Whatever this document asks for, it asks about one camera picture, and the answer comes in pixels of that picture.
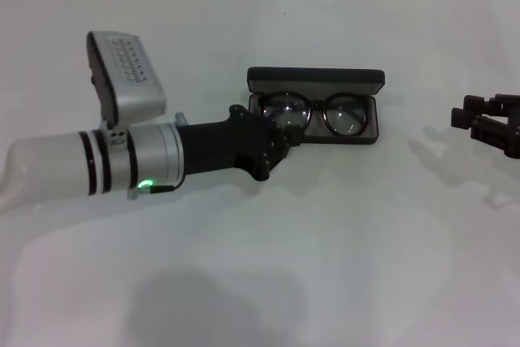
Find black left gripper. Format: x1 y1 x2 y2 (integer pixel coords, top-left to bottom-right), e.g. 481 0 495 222
177 104 309 182

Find black glasses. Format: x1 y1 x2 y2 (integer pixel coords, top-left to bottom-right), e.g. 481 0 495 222
257 91 371 137

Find black glasses case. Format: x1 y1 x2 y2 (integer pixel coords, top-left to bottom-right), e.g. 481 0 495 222
246 66 387 147

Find left gripper cable with plug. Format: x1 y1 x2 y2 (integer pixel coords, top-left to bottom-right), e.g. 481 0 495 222
128 171 187 201

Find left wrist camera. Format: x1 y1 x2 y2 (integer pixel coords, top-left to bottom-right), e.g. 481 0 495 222
85 30 168 125

